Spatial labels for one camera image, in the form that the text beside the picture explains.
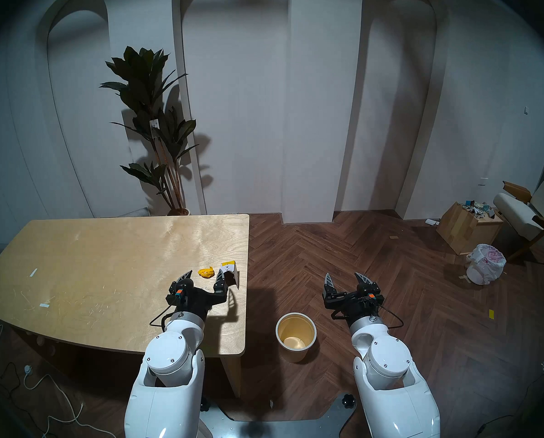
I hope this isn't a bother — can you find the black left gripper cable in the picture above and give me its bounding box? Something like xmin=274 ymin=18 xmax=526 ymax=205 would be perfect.
xmin=150 ymin=305 xmax=181 ymax=329

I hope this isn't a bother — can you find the wooden cube side table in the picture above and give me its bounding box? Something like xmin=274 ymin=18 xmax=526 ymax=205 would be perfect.
xmin=437 ymin=202 xmax=504 ymax=256

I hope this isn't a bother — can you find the tall green leafy plant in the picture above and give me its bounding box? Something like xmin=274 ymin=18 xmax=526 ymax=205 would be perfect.
xmin=99 ymin=46 xmax=199 ymax=214

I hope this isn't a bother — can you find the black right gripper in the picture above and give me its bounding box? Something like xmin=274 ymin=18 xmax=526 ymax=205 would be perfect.
xmin=323 ymin=272 xmax=385 ymax=321

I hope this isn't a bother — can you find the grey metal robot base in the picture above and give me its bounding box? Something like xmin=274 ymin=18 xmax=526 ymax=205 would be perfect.
xmin=194 ymin=393 xmax=357 ymax=438

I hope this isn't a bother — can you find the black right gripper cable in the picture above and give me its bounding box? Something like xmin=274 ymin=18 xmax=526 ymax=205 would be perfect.
xmin=379 ymin=305 xmax=405 ymax=329

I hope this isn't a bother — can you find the white floor cable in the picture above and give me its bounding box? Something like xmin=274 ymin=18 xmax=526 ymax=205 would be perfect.
xmin=23 ymin=365 xmax=117 ymax=438

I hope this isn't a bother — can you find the white yellow paper carton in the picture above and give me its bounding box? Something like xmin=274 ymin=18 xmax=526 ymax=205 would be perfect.
xmin=221 ymin=261 xmax=239 ymax=290

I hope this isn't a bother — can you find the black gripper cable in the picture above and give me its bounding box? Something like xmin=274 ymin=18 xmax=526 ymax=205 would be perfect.
xmin=150 ymin=305 xmax=181 ymax=329
xmin=379 ymin=305 xmax=405 ymax=329

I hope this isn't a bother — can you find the small clutter pile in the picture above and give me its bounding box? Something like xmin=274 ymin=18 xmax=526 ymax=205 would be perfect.
xmin=459 ymin=199 xmax=498 ymax=219

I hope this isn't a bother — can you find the thin black floor cable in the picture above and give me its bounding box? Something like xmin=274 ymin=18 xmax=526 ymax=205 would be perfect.
xmin=475 ymin=413 xmax=515 ymax=435

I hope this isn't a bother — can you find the white bin with plastic bag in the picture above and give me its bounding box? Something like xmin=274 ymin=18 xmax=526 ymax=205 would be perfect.
xmin=465 ymin=244 xmax=507 ymax=286

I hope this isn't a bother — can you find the cream round trash bin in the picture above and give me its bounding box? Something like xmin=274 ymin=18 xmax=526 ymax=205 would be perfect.
xmin=276 ymin=313 xmax=318 ymax=363

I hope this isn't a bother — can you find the light wooden table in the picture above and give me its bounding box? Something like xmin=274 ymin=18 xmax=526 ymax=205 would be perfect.
xmin=0 ymin=214 xmax=250 ymax=399

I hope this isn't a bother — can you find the white cushioned wooden armchair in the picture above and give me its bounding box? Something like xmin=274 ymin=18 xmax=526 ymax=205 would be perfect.
xmin=494 ymin=178 xmax=544 ymax=265

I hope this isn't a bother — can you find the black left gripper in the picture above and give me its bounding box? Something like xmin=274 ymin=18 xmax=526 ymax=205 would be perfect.
xmin=166 ymin=268 xmax=229 ymax=321

